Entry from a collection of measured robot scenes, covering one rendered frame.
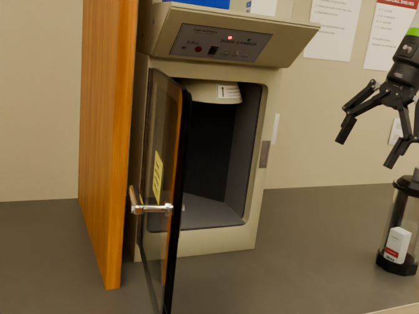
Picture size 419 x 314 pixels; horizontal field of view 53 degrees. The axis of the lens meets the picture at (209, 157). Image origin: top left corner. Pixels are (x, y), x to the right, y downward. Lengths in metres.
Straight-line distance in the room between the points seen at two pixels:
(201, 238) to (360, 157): 0.98
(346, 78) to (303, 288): 0.93
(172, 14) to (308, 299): 0.65
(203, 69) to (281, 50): 0.17
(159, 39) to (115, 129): 0.19
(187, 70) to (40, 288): 0.53
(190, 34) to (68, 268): 0.56
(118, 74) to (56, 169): 0.63
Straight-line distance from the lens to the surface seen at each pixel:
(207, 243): 1.06
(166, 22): 0.79
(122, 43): 0.77
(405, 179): 1.13
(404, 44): 1.03
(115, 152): 0.80
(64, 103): 1.30
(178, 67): 0.90
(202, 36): 0.83
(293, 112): 1.58
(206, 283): 0.97
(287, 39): 0.90
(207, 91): 0.96
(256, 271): 1.04
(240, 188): 1.10
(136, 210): 0.64
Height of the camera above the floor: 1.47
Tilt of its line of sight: 16 degrees down
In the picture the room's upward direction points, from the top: 7 degrees clockwise
